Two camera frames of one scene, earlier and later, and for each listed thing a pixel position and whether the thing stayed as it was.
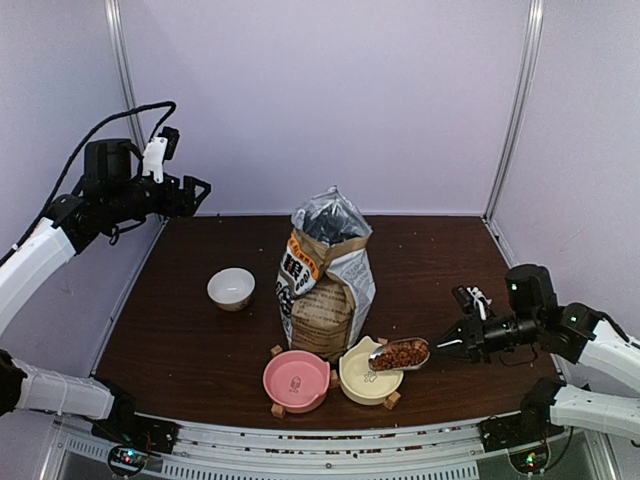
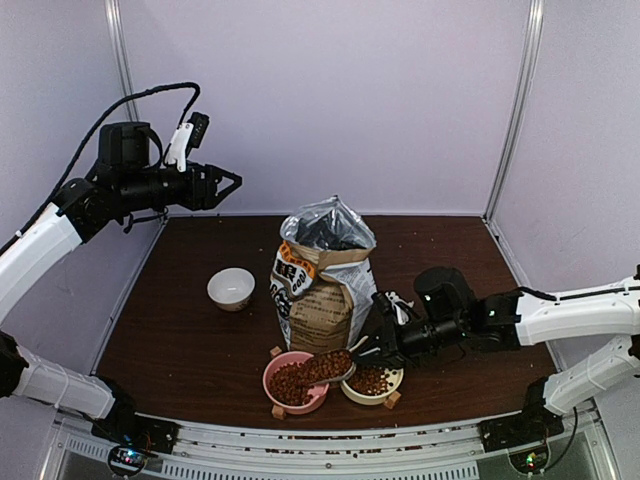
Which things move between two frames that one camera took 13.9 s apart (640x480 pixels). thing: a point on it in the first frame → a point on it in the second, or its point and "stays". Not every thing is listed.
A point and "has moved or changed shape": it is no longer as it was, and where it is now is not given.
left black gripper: (186, 206) → (206, 198)
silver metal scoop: (402, 353) has moved or changed shape
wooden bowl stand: (278, 411) stays
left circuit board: (127, 460) stays
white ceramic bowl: (231, 288) stays
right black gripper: (473, 343) → (391, 355)
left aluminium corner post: (125, 73) stays
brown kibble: (401, 354) has moved or changed shape
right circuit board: (531, 460) stays
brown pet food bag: (326, 285) stays
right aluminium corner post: (536, 14) stays
